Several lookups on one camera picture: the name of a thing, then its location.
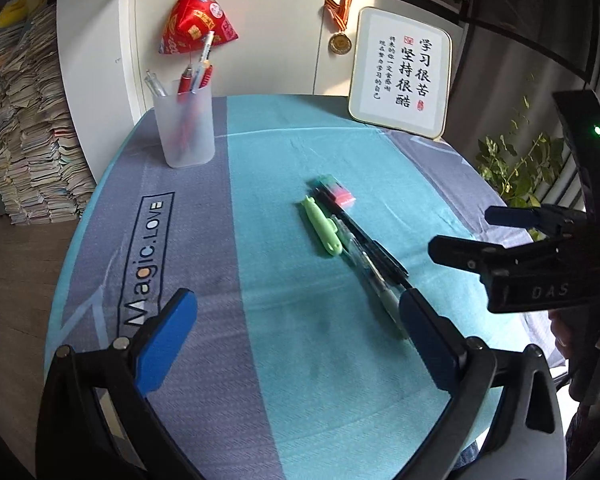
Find gold medal with striped ribbon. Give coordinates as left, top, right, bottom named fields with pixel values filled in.
left=323, top=0, right=355, bottom=55

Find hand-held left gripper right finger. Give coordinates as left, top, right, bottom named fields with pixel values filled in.
left=398, top=289, right=568, bottom=480

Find clear pen with green grip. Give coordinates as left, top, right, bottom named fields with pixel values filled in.
left=329, top=214, right=412, bottom=342

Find green whale-shaped pen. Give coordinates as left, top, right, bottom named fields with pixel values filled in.
left=301, top=194, right=342, bottom=257

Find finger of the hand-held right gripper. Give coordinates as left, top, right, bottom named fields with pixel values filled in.
left=484, top=204, right=590, bottom=235
left=428, top=234, right=547, bottom=277

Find pale clear pen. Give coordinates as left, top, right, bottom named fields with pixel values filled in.
left=191, top=31, right=216, bottom=95

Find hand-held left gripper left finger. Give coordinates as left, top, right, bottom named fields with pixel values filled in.
left=34, top=288, right=206, bottom=480

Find green leafy plant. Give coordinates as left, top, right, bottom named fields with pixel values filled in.
left=475, top=97, right=567, bottom=242

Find red pyramid hanging ornament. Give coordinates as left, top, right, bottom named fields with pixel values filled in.
left=158, top=0, right=240, bottom=56

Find yellow plush toy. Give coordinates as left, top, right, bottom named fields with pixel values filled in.
left=0, top=0, right=32, bottom=32

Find translucent plastic pen cup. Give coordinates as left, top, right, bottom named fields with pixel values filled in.
left=152, top=82, right=216, bottom=169

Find tall stacks of books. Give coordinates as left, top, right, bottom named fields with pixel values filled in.
left=0, top=0, right=97, bottom=227

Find person's right hand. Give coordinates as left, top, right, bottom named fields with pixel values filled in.
left=550, top=310, right=600, bottom=404

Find dark glass cabinet door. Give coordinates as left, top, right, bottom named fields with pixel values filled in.
left=459, top=0, right=600, bottom=88

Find pastel multicolour highlighter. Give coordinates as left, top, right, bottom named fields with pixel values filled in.
left=309, top=174, right=355, bottom=210

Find black pen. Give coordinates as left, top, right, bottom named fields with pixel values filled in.
left=313, top=187, right=411, bottom=287

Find framed calligraphy board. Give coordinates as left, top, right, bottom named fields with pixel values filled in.
left=348, top=6, right=454, bottom=139

